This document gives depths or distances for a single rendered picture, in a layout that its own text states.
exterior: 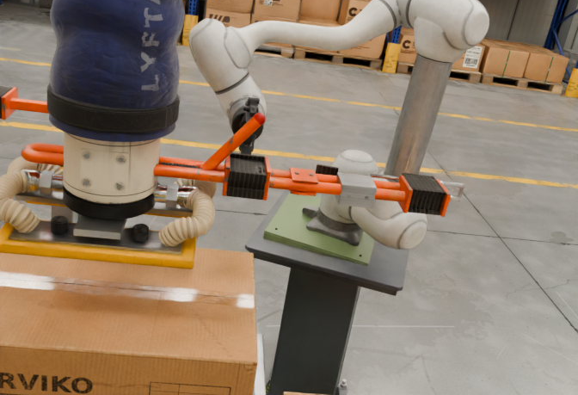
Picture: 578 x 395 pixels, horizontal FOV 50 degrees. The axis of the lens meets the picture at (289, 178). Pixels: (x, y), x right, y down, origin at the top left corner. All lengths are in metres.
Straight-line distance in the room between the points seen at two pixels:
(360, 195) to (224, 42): 0.56
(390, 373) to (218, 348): 1.66
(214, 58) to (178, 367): 0.73
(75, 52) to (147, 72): 0.11
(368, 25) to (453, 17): 0.23
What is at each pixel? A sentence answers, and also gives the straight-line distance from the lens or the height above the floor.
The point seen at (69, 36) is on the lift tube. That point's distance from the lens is 1.06.
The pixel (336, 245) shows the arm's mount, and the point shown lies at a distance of 2.00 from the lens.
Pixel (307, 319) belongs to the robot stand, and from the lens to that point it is 2.17.
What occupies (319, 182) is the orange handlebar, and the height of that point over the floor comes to 1.25.
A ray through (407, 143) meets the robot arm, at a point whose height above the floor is 1.17.
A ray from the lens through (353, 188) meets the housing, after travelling 1.18.
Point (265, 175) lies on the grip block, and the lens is 1.13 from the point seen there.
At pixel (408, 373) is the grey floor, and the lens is 2.83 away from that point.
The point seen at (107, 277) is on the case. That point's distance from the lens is 1.38.
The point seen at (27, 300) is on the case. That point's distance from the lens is 1.32.
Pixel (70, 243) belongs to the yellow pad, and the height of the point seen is 1.13.
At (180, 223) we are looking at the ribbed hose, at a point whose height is 1.18.
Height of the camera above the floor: 1.70
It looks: 22 degrees down
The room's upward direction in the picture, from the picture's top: 9 degrees clockwise
